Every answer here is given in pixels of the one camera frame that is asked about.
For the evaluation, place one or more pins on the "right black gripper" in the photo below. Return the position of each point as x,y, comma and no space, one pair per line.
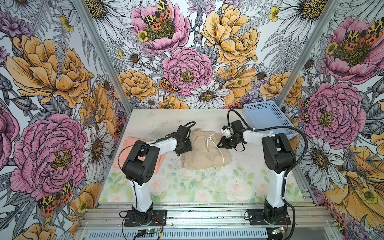
224,144

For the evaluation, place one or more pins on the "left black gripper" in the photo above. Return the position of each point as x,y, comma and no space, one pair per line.
189,148

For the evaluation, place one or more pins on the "beige drawstring shorts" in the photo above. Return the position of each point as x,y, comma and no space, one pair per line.
205,153

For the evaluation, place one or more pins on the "light blue plastic basket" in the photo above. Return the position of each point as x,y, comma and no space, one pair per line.
266,120

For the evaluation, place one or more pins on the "peach graphic t-shirt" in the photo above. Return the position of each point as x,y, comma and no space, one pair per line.
121,158

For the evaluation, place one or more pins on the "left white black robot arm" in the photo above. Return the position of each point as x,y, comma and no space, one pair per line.
139,168

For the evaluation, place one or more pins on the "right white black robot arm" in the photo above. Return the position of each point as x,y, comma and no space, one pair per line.
278,157

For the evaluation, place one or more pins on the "green circuit board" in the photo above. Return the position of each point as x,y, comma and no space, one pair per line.
149,233

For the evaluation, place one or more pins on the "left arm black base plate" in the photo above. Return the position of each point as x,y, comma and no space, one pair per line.
154,218

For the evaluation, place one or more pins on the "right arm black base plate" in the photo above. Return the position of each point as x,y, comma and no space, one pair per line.
267,217

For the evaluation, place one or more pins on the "aluminium rail frame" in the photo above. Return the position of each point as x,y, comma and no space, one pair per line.
208,215

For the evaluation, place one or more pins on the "white vented cable duct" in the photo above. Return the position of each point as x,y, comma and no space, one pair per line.
181,234

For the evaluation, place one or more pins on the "right aluminium corner post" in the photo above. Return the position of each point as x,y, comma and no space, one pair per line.
313,38

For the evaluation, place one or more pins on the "aluminium corner post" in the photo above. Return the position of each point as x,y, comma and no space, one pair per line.
94,36
313,38

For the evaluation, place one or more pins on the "left aluminium corner post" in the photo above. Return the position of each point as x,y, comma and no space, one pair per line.
94,36

